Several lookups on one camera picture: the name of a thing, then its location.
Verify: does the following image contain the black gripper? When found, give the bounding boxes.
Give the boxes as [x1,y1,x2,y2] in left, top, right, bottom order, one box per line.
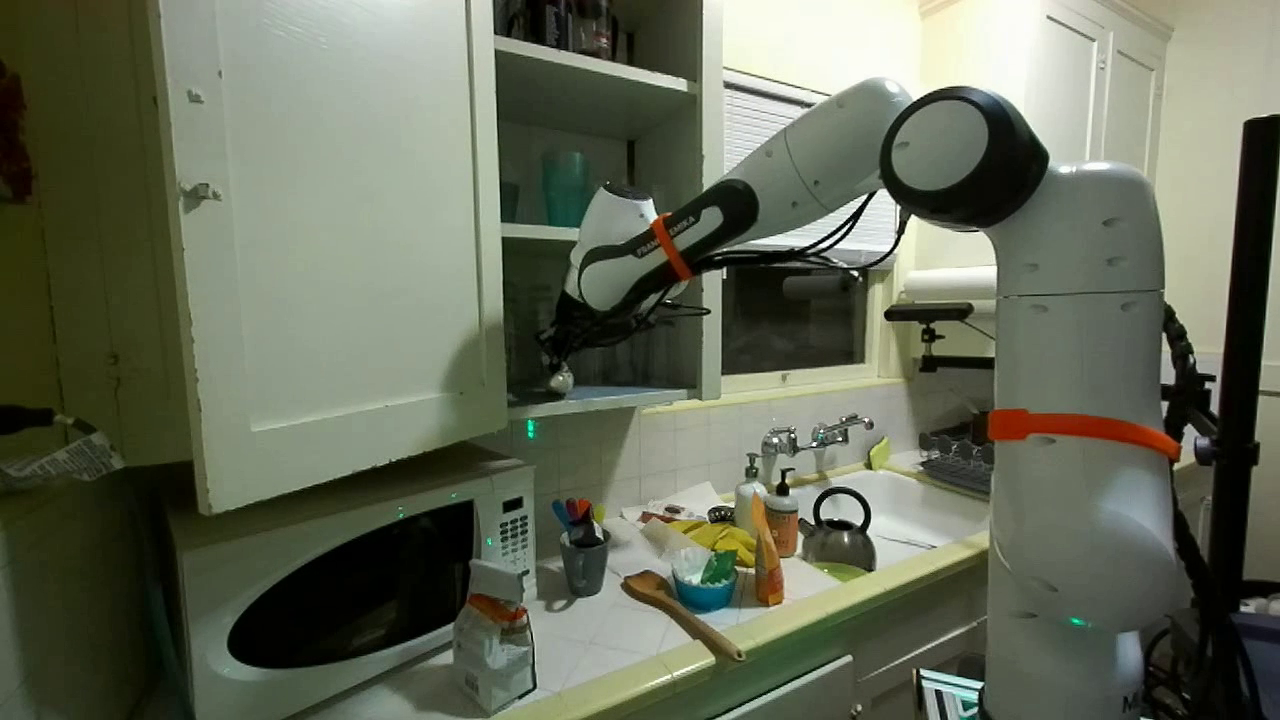
[537,290,634,372]

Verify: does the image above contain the teal cup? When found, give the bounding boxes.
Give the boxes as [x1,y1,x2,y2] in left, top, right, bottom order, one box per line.
[539,147,597,233]

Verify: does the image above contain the printed paper with coffee picture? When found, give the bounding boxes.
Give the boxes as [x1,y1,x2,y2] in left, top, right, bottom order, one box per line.
[635,485,737,533]

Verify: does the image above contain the kitchen window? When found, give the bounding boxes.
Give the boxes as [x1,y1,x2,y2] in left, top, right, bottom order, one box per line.
[718,71,914,383]

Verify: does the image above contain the chrome faucet tap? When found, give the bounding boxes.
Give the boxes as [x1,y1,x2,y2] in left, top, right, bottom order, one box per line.
[807,411,879,474]
[758,425,807,492]

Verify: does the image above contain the grey utensil cup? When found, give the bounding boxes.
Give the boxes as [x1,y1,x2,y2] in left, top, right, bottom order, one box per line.
[555,533,611,601]

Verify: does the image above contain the yellow rubber glove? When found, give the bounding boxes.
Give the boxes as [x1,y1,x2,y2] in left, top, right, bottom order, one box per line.
[682,517,762,565]

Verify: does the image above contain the open cream cabinet door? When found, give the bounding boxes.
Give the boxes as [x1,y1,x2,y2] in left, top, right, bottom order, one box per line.
[144,0,512,521]

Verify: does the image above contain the blue bowl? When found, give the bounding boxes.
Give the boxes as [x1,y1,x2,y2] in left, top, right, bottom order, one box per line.
[667,552,739,616]

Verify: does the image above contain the wooden spoon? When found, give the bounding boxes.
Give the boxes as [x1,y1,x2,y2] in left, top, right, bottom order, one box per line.
[621,568,751,667]

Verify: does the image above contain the orange snack pouch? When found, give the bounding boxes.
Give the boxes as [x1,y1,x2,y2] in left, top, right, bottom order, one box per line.
[749,492,794,612]

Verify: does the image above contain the dark bottles row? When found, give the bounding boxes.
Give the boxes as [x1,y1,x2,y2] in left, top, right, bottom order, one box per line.
[502,0,635,64]

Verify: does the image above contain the small carton box orange print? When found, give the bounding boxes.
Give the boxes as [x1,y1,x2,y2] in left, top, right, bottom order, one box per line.
[454,557,539,718]

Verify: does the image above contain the white microwave oven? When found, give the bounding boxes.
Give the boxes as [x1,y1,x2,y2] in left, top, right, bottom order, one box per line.
[163,444,543,720]

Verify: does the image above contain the paper towel roll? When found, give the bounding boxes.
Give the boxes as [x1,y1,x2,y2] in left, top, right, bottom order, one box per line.
[899,262,1002,309]

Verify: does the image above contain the white kitchen sink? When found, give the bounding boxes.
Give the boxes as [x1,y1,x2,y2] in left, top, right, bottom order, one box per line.
[796,466,991,572]

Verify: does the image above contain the dark dish rack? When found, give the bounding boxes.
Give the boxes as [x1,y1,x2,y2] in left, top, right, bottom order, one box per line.
[915,411,996,500]

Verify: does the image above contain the white counter drawer fronts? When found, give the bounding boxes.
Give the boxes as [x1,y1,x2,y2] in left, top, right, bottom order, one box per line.
[693,583,996,720]

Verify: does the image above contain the tall cream cupboard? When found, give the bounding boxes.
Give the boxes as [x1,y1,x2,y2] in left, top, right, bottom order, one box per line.
[915,0,1177,312]

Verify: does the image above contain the black tripod pole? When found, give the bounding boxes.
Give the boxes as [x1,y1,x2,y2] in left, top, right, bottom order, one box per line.
[1195,112,1280,720]

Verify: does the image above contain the cream wall cabinet body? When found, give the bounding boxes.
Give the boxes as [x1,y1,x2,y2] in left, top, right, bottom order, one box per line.
[474,0,732,425]

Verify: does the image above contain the silver kettle black handle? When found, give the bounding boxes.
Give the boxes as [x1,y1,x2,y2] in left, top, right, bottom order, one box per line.
[801,485,879,577]

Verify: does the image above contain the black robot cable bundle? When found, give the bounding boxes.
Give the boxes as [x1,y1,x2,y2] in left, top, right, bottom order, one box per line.
[1152,297,1266,720]

